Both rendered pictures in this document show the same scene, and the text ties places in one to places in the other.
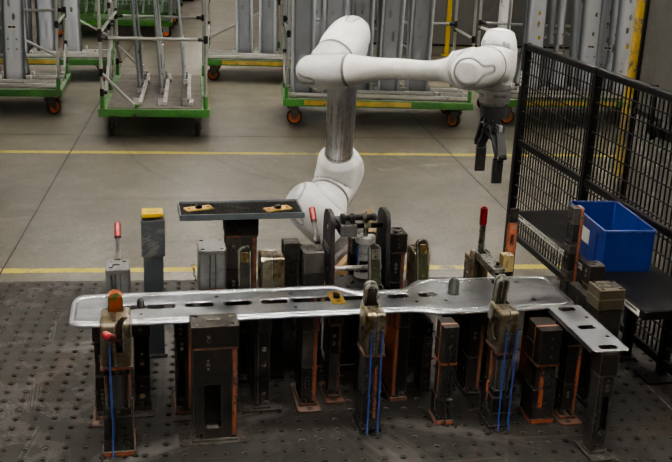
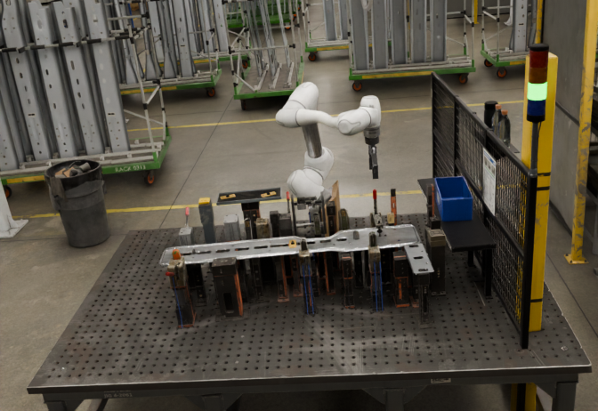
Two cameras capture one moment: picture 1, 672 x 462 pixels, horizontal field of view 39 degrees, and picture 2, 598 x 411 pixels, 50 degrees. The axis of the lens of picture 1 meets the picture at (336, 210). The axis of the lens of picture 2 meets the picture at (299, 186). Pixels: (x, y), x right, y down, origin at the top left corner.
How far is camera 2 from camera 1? 1.11 m
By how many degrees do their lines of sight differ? 14
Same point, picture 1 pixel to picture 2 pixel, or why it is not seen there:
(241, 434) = (246, 315)
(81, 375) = not seen: hidden behind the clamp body
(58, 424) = (161, 310)
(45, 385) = (159, 289)
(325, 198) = (307, 179)
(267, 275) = (260, 232)
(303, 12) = (358, 18)
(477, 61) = (348, 121)
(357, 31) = (308, 92)
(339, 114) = (308, 134)
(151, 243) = (205, 216)
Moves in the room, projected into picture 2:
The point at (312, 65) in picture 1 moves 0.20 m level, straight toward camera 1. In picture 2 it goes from (282, 116) to (275, 127)
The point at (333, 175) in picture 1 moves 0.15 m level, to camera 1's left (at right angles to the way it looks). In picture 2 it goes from (312, 165) to (289, 165)
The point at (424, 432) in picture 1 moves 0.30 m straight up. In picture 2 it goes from (338, 312) to (334, 261)
